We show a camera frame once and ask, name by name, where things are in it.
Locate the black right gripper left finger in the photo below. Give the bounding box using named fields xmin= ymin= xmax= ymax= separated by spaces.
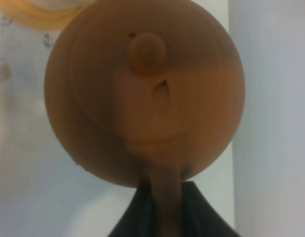
xmin=109 ymin=182 xmax=165 ymax=237

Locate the brown clay teapot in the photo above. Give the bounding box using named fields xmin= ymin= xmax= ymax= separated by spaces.
xmin=44 ymin=0 xmax=245 ymax=237

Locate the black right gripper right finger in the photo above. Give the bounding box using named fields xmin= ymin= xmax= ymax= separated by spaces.
xmin=182 ymin=181 xmax=239 ymax=237

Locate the near orange saucer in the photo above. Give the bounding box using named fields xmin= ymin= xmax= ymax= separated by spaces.
xmin=0 ymin=0 xmax=94 ymax=31

